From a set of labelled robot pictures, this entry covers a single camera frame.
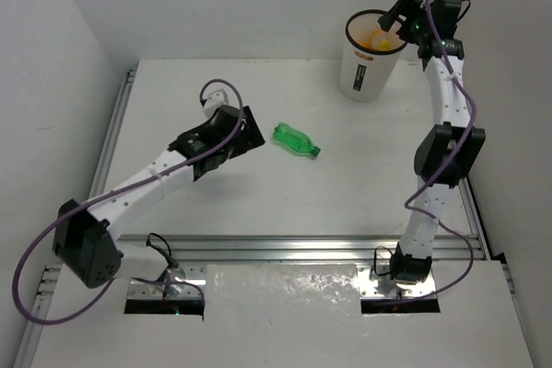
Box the orange bottle brown cap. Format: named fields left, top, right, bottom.
left=360, top=41, right=375, bottom=50

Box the white foam cover plate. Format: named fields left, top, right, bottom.
left=204, top=264, right=361, bottom=322

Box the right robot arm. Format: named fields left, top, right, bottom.
left=379, top=0, right=486, bottom=284

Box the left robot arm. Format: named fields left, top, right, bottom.
left=53, top=105, right=265, bottom=289

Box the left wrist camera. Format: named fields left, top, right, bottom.
left=202, top=88, right=229, bottom=119

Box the left side rail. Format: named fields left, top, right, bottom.
left=88, top=66, right=137, bottom=198

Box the green plastic bottle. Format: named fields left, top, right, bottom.
left=272, top=122, right=321, bottom=158

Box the white bin black rim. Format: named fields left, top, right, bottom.
left=339, top=9, right=407, bottom=102

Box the black cable loop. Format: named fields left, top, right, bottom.
left=373, top=246, right=396, bottom=278

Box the aluminium table edge rail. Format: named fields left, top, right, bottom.
left=116, top=234, right=488, bottom=262

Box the clear bottle yellow cap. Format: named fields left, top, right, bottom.
left=368, top=29, right=400, bottom=52

